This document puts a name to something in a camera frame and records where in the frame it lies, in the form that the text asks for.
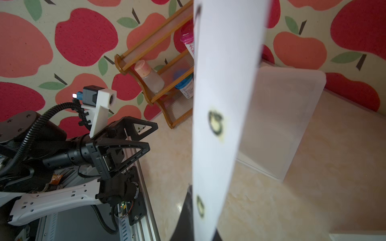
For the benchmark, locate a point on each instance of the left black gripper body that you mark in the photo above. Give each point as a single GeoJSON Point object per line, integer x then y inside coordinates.
{"type": "Point", "coordinates": [111, 151]}

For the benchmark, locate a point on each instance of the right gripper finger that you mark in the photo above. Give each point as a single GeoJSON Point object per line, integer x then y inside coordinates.
{"type": "Point", "coordinates": [185, 230]}

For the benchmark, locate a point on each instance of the paper menu sheet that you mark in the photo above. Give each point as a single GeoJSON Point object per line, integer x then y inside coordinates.
{"type": "Point", "coordinates": [228, 39]}

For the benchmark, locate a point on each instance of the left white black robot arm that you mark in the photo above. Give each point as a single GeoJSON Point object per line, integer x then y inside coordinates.
{"type": "Point", "coordinates": [34, 148]}

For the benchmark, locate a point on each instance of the left white menu rack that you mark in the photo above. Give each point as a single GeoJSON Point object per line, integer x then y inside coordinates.
{"type": "Point", "coordinates": [282, 104]}

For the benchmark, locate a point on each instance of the pink capped clear bottle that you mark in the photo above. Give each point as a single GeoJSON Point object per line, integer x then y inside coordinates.
{"type": "Point", "coordinates": [153, 81]}

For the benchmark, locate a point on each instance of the blue lid white jar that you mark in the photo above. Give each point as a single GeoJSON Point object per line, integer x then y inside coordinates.
{"type": "Point", "coordinates": [186, 86]}

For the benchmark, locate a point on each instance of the orange wooden shelf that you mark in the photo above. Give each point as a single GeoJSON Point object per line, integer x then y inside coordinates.
{"type": "Point", "coordinates": [175, 107]}

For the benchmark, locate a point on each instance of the magenta lid white cup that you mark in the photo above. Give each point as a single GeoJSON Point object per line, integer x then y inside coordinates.
{"type": "Point", "coordinates": [187, 36]}

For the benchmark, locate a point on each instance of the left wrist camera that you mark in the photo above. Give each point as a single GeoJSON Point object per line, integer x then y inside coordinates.
{"type": "Point", "coordinates": [96, 102]}

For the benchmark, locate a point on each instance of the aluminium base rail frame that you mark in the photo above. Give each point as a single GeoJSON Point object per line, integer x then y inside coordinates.
{"type": "Point", "coordinates": [87, 209]}

